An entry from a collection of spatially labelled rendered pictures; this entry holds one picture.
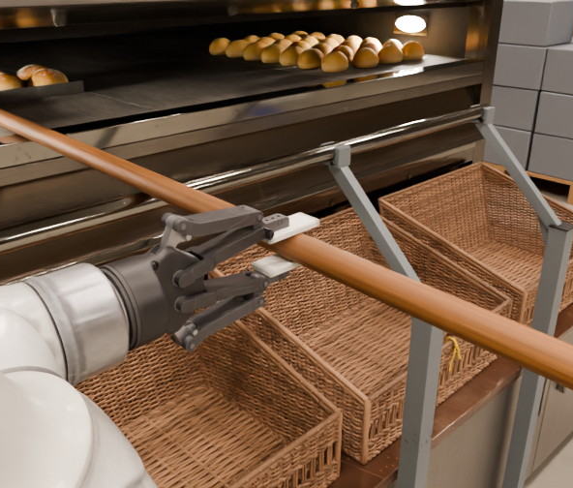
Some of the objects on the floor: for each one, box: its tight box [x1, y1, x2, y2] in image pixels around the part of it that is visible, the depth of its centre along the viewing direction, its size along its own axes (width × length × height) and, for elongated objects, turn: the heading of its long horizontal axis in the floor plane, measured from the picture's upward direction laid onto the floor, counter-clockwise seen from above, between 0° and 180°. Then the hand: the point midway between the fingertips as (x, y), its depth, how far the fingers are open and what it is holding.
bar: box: [0, 104, 573, 488], centre depth 118 cm, size 31×127×118 cm, turn 133°
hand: (286, 244), depth 65 cm, fingers closed on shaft, 3 cm apart
